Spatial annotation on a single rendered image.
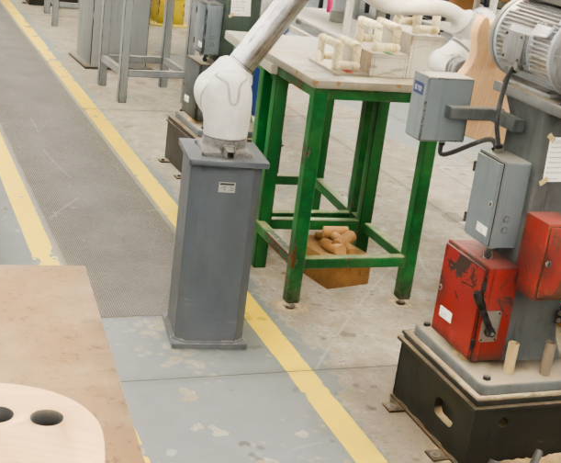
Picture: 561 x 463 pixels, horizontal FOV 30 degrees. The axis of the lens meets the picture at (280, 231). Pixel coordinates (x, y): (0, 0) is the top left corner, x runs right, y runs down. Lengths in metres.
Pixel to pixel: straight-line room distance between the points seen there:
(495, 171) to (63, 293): 1.62
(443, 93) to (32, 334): 1.84
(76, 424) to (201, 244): 2.48
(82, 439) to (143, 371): 2.43
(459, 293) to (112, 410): 1.92
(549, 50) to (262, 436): 1.43
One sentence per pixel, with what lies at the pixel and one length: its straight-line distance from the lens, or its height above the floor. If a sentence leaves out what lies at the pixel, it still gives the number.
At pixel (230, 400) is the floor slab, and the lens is 3.52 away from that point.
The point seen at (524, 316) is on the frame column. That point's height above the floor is 0.45.
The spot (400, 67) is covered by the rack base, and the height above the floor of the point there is 0.97.
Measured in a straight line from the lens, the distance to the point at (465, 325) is 3.31.
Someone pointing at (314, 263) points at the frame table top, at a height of 0.20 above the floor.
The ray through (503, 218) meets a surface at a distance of 3.22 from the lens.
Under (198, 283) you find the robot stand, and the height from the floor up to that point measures 0.25.
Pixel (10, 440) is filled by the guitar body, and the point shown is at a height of 1.03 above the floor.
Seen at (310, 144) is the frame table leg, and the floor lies 0.68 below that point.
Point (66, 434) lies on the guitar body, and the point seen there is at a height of 1.03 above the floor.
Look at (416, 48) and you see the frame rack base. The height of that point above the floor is 1.05.
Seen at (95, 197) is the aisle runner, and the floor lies 0.00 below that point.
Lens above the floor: 1.66
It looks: 19 degrees down
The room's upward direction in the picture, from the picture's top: 7 degrees clockwise
